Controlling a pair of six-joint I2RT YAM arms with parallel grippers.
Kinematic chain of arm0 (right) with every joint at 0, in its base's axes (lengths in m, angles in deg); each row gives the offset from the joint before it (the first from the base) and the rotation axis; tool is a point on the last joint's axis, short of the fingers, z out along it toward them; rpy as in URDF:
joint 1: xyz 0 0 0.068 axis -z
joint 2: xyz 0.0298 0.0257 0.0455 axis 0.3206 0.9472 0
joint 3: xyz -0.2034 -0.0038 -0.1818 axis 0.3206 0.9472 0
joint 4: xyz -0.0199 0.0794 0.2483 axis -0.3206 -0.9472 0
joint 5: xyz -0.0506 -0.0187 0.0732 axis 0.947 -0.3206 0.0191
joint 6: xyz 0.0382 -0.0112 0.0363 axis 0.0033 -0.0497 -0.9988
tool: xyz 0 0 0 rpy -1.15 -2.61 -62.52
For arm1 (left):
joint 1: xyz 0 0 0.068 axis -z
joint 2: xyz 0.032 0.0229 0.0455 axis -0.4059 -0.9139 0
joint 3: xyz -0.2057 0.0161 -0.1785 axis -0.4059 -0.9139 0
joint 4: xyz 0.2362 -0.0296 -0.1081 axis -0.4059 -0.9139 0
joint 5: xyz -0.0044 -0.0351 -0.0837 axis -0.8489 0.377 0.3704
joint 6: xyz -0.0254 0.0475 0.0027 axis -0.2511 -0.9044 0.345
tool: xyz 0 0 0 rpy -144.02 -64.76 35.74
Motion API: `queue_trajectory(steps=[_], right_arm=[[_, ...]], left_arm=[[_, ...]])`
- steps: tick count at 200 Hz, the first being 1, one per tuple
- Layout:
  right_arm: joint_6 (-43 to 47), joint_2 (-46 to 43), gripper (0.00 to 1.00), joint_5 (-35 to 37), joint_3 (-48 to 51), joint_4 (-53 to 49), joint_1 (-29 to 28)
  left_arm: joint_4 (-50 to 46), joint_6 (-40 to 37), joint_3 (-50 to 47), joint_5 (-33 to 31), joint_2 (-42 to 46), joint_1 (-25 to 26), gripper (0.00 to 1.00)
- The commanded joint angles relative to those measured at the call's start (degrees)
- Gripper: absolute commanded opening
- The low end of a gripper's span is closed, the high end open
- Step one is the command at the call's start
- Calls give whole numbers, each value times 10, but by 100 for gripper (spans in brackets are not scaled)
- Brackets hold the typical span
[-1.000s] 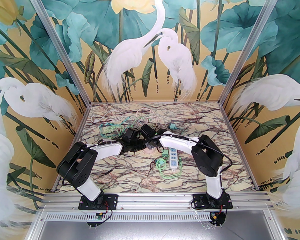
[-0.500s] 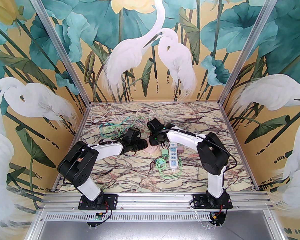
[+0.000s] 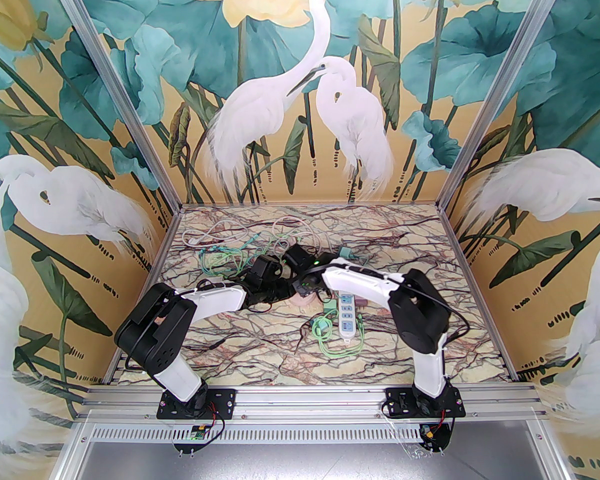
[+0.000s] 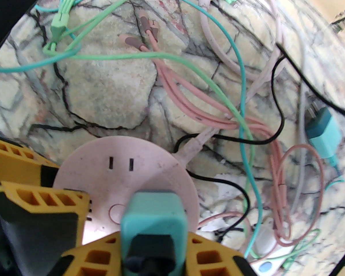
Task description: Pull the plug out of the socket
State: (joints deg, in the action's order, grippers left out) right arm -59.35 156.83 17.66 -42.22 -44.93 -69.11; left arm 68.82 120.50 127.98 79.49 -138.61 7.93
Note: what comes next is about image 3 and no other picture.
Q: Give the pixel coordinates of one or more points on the pink round socket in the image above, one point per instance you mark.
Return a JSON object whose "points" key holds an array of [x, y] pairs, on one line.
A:
{"points": [[305, 303]]}

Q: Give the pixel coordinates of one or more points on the teal plug adaptor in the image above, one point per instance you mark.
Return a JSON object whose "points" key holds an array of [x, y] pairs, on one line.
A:
{"points": [[330, 306]]}

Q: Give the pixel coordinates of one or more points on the green plug adaptor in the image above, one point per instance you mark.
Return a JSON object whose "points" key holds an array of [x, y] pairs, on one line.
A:
{"points": [[347, 254]]}

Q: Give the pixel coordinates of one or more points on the white power strip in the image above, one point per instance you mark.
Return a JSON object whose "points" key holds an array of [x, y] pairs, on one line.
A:
{"points": [[346, 323]]}

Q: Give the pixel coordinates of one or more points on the mauve charger cube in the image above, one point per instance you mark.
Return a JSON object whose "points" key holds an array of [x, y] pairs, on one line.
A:
{"points": [[361, 302]]}

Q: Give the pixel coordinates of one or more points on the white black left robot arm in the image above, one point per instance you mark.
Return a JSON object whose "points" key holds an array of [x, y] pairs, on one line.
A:
{"points": [[215, 300]]}

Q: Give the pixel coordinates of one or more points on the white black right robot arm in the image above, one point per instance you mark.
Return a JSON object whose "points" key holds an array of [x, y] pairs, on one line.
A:
{"points": [[360, 283]]}

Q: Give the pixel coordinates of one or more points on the light green plug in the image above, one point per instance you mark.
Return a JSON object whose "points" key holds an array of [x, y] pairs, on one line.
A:
{"points": [[321, 326]]}

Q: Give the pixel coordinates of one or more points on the perforated metal strip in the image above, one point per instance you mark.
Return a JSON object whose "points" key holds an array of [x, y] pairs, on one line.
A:
{"points": [[310, 434]]}

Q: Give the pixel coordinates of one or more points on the small green circuit board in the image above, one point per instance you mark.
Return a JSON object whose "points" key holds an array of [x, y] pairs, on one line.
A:
{"points": [[198, 433]]}

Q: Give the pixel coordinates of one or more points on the grey metal sheet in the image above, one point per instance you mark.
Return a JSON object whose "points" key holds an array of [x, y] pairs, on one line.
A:
{"points": [[305, 463]]}

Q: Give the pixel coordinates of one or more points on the aluminium table end rail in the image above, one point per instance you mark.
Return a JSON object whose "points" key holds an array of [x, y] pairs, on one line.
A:
{"points": [[310, 205]]}

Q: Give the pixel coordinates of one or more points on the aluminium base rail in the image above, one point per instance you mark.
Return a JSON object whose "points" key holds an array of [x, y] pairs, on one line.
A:
{"points": [[310, 400]]}

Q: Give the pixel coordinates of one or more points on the aluminium table side rail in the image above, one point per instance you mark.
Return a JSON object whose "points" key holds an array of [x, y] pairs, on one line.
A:
{"points": [[457, 248], [152, 278]]}

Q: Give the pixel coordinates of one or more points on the black bracket yellow connector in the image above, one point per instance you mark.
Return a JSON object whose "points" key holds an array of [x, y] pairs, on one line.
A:
{"points": [[442, 440]]}

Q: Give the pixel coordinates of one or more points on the aluminium frame post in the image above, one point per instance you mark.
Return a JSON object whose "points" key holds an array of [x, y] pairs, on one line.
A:
{"points": [[505, 88], [116, 88]]}

